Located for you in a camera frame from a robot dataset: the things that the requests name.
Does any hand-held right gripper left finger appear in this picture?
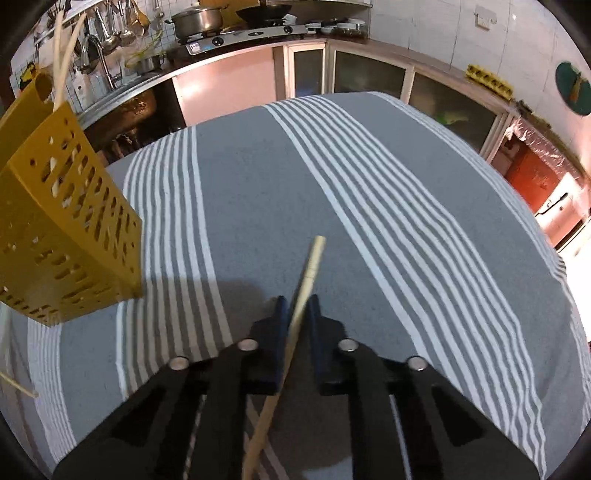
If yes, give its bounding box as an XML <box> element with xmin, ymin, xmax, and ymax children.
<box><xmin>53</xmin><ymin>295</ymin><xmax>290</xmax><ymax>480</ymax></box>

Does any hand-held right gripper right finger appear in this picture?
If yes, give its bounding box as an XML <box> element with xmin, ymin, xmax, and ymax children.
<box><xmin>307</xmin><ymin>294</ymin><xmax>541</xmax><ymax>480</ymax></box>

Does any tapered wooden chopstick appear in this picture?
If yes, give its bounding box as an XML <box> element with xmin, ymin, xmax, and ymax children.
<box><xmin>241</xmin><ymin>235</ymin><xmax>327</xmax><ymax>480</ymax></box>
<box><xmin>0</xmin><ymin>372</ymin><xmax>40</xmax><ymax>399</ymax></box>
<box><xmin>52</xmin><ymin>9</ymin><xmax>66</xmax><ymax>112</ymax></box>
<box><xmin>57</xmin><ymin>14</ymin><xmax>88</xmax><ymax>110</ymax></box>

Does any yellow slotted utensil holder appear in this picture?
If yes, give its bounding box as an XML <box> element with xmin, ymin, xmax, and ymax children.
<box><xmin>0</xmin><ymin>73</ymin><xmax>144</xmax><ymax>328</ymax></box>

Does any grey striped tablecloth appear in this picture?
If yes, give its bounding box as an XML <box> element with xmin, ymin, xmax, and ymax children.
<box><xmin>0</xmin><ymin>91</ymin><xmax>591</xmax><ymax>480</ymax></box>

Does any red box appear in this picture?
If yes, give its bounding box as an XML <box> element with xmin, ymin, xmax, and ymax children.
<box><xmin>505</xmin><ymin>145</ymin><xmax>562</xmax><ymax>214</ymax></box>

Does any kitchen counter cabinet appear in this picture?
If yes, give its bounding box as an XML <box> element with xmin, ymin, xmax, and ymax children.
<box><xmin>173</xmin><ymin>39</ymin><xmax>516</xmax><ymax>162</ymax></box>

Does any steel sink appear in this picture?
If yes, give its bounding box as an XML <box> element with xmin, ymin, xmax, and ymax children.
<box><xmin>76</xmin><ymin>73</ymin><xmax>174</xmax><ymax>154</ymax></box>

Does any small steel pot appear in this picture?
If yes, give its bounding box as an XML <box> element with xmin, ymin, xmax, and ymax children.
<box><xmin>134</xmin><ymin>53</ymin><xmax>165</xmax><ymax>75</ymax></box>

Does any steel gas stove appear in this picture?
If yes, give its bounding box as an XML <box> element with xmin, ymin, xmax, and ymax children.
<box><xmin>178</xmin><ymin>23</ymin><xmax>309</xmax><ymax>56</ymax></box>

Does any yellow egg carton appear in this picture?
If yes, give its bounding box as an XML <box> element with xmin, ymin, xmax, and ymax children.
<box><xmin>465</xmin><ymin>64</ymin><xmax>515</xmax><ymax>100</ymax></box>

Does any cluster of white bowls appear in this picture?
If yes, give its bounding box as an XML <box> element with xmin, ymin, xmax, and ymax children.
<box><xmin>307</xmin><ymin>17</ymin><xmax>370</xmax><ymax>38</ymax></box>

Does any steel pot with lid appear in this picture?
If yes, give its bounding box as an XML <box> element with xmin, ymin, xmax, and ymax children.
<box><xmin>165</xmin><ymin>4</ymin><xmax>230</xmax><ymax>40</ymax></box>

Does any black wok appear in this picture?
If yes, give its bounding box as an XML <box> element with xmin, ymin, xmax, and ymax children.
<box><xmin>235</xmin><ymin>0</ymin><xmax>293</xmax><ymax>27</ymax></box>

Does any metal faucet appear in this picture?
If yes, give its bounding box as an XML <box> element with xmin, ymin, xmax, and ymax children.
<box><xmin>83</xmin><ymin>34</ymin><xmax>119</xmax><ymax>91</ymax></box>

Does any row of hanging metal ladles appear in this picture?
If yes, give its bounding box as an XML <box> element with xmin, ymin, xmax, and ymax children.
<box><xmin>73</xmin><ymin>0</ymin><xmax>153</xmax><ymax>71</ymax></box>

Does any teal round wall object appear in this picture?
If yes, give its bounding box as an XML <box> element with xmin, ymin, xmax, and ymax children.
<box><xmin>555</xmin><ymin>61</ymin><xmax>591</xmax><ymax>116</ymax></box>

